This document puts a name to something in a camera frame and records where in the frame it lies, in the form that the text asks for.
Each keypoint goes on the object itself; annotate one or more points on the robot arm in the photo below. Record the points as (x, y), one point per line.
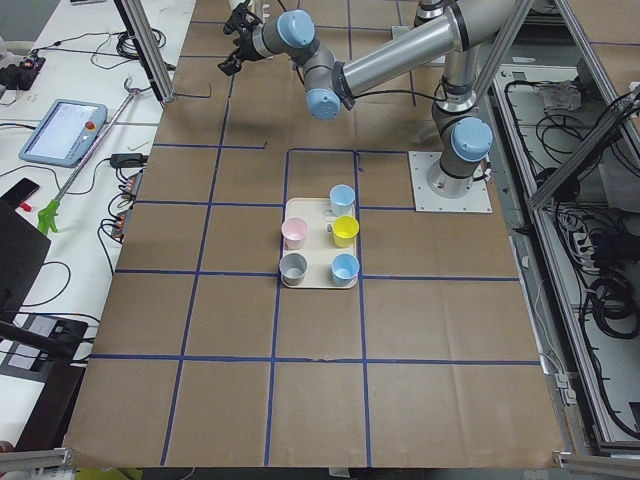
(456, 44)

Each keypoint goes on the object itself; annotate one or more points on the teach pendant tablet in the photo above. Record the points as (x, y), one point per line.
(65, 134)

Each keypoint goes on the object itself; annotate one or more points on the light blue cup near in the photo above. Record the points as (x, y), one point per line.
(344, 270)

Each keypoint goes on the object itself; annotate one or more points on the grey cup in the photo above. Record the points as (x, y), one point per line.
(293, 268)

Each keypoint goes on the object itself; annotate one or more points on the yellow cup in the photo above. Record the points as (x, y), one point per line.
(344, 231)

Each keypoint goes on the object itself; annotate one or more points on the light blue cup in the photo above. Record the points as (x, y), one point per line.
(342, 198)
(344, 270)

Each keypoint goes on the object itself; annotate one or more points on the cream plastic tray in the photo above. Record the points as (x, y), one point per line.
(319, 248)

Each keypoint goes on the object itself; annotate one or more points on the aluminium frame post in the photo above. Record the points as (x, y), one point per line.
(138, 28)

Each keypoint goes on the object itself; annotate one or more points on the light blue cup far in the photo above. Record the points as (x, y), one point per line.
(342, 198)

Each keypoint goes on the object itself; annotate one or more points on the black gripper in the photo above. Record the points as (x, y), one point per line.
(244, 41)

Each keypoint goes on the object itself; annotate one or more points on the black smartphone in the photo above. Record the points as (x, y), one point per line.
(20, 192)

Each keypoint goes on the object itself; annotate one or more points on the black power adapter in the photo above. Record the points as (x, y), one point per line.
(127, 160)

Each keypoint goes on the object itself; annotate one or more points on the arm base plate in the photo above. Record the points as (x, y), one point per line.
(436, 192)

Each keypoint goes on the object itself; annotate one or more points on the pink cup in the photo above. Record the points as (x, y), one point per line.
(294, 232)

